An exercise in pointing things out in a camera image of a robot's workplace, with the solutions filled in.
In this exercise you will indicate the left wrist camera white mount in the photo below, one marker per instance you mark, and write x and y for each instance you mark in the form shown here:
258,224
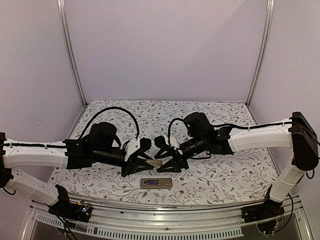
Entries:
135,144

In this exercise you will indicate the beige battery cover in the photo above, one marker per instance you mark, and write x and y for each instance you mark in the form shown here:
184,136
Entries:
154,162

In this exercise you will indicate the beige remote control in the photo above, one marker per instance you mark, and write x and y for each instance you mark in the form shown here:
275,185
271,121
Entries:
164,183

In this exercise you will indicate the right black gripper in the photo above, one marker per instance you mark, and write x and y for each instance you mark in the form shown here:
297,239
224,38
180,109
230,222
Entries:
174,163

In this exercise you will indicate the left aluminium frame post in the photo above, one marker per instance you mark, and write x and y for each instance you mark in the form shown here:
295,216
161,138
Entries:
61,7

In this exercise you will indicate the floral patterned table mat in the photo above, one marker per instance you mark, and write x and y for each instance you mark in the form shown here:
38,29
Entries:
222,179

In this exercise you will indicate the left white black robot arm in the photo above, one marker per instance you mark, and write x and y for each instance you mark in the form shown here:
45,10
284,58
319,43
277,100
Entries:
100,145

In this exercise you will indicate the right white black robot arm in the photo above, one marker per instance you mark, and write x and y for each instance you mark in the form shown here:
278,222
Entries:
226,139

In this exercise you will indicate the front aluminium rail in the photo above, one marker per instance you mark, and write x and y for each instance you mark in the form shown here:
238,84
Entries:
119,220

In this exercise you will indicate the right aluminium frame post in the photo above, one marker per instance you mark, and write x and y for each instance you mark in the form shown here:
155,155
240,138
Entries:
270,5

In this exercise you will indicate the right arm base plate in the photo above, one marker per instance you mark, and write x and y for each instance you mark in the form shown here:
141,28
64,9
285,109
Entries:
261,211

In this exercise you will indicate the aluminium frame post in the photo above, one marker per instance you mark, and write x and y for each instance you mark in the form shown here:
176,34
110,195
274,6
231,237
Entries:
61,7
270,5

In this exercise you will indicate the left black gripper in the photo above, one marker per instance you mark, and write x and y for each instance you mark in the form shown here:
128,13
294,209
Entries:
132,167

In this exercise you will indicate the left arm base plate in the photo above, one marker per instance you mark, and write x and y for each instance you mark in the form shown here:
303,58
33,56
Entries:
80,211

